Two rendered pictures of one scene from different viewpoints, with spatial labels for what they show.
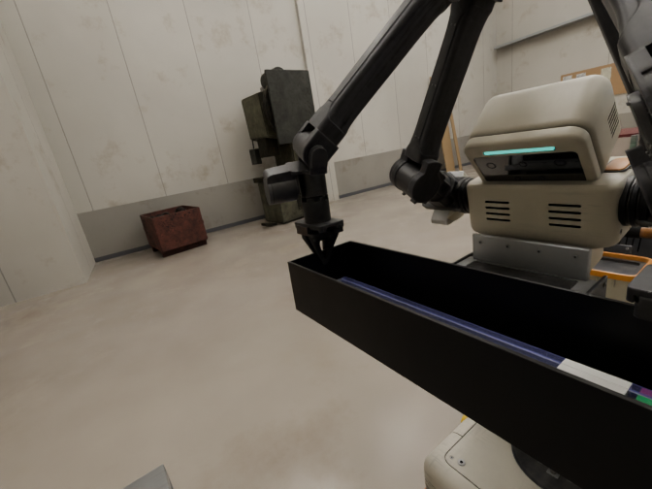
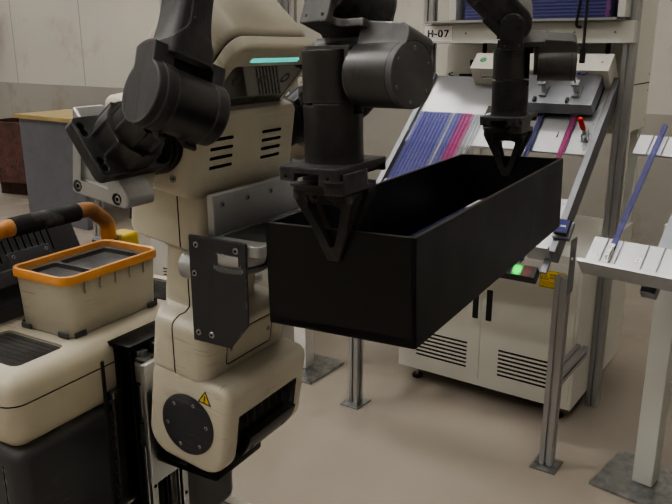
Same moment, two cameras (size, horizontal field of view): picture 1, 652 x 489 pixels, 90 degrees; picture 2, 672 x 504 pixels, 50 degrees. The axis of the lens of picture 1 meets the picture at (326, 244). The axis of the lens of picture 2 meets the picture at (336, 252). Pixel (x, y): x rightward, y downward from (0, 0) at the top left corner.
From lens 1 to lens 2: 119 cm
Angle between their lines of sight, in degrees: 110
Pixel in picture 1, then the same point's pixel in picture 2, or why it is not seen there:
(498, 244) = (239, 198)
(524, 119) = (269, 22)
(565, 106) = (283, 16)
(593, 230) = (284, 154)
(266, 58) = not seen: outside the picture
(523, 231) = (240, 175)
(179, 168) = not seen: outside the picture
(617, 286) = (146, 270)
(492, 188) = not seen: hidden behind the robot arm
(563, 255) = (285, 187)
